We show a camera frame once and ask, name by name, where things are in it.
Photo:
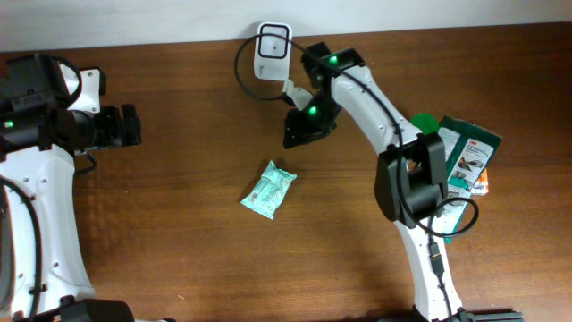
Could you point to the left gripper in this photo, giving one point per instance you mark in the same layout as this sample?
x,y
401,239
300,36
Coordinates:
x,y
121,133

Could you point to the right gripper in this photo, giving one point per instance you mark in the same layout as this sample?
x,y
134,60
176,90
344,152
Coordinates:
x,y
308,130

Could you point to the light teal tissue pack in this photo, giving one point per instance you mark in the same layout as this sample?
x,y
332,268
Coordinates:
x,y
269,192

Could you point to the green lid small jar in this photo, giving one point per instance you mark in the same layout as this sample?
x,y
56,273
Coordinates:
x,y
426,123

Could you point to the green wipes packet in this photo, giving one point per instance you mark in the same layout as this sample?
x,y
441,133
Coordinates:
x,y
469,149

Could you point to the small orange tissue pack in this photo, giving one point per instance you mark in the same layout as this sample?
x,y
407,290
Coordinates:
x,y
481,185

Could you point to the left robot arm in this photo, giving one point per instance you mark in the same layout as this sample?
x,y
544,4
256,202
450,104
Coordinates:
x,y
43,277

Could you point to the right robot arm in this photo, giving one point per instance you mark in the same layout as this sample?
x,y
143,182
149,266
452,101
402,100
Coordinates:
x,y
411,181

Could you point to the white barcode scanner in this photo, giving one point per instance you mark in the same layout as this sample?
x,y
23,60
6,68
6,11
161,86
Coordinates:
x,y
272,51

